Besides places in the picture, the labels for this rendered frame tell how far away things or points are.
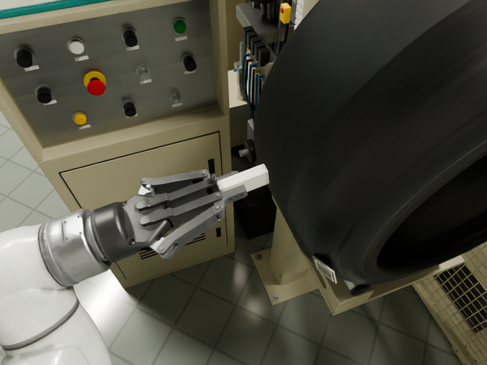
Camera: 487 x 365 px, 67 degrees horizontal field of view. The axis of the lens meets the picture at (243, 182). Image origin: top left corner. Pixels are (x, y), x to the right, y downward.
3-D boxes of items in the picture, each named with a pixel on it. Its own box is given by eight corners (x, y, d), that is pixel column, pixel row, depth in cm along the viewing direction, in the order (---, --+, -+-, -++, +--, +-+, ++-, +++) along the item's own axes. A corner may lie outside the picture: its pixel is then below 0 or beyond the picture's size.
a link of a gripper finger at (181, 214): (138, 216, 47) (140, 225, 46) (219, 187, 48) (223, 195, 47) (148, 230, 50) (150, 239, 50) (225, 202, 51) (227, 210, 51)
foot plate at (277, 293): (250, 255, 180) (250, 253, 178) (300, 237, 186) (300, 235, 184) (272, 305, 165) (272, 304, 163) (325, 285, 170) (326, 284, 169)
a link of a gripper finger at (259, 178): (217, 185, 49) (219, 190, 49) (266, 166, 50) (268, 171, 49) (222, 197, 51) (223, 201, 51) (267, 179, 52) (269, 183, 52)
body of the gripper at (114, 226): (90, 253, 43) (166, 224, 44) (84, 198, 48) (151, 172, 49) (117, 276, 49) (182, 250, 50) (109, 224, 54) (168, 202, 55)
